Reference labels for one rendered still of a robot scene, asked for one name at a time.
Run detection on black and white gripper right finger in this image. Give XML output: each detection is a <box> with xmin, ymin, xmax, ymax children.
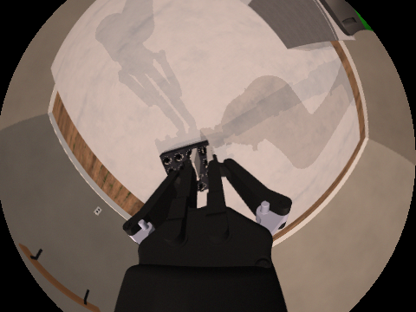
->
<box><xmin>205</xmin><ymin>145</ymin><xmax>292</xmax><ymax>243</ymax></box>

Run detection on black square panel with knobs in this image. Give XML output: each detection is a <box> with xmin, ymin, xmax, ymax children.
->
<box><xmin>159</xmin><ymin>140</ymin><xmax>209</xmax><ymax>192</ymax></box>

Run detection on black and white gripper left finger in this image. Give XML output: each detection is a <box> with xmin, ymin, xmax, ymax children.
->
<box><xmin>122</xmin><ymin>148</ymin><xmax>200</xmax><ymax>246</ymax></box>

